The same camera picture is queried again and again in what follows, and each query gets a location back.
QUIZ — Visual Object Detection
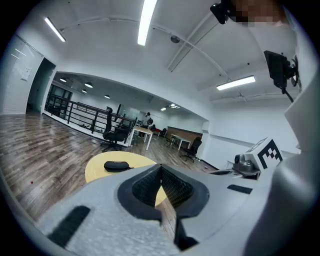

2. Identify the wooden panel counter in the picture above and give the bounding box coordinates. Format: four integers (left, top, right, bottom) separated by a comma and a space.
166, 126, 204, 146

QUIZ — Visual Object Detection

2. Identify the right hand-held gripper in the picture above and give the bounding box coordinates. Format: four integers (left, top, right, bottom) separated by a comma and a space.
209, 136, 284, 181

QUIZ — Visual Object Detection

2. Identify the black pouch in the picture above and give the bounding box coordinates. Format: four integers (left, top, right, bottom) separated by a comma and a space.
103, 160, 131, 173

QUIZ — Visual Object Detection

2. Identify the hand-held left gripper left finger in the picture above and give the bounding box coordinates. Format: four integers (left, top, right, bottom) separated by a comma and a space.
36, 163, 185, 256

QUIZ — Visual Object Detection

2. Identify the person's head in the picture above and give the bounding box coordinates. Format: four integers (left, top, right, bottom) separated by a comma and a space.
228, 0, 288, 27

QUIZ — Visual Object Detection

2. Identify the low black office chair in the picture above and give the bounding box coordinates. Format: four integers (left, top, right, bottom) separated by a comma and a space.
180, 136, 203, 163

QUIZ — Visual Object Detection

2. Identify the black metal railing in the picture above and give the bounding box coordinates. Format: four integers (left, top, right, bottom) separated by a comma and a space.
44, 93, 137, 145

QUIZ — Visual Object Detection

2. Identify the white desk with white legs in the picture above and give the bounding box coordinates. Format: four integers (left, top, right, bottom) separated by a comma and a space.
128, 124, 154, 151
170, 133, 192, 151

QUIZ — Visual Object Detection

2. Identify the black chest-mounted device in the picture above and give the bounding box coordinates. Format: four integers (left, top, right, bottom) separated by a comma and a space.
263, 49, 300, 103

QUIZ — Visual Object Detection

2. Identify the tall black office chair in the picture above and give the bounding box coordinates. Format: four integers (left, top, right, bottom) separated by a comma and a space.
99, 106, 131, 153

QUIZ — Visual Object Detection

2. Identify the black head-worn camera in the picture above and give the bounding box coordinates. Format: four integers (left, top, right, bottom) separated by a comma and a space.
209, 0, 237, 25

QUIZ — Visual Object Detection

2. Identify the person's white shirt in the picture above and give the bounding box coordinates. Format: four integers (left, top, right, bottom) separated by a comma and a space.
243, 7, 320, 256

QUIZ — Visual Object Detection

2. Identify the long ceiling tube light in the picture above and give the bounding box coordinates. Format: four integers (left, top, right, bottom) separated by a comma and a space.
137, 0, 159, 47
44, 16, 67, 43
216, 75, 257, 91

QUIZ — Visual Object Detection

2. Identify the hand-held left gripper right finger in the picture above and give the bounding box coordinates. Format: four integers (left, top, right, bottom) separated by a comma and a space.
159, 163, 260, 252

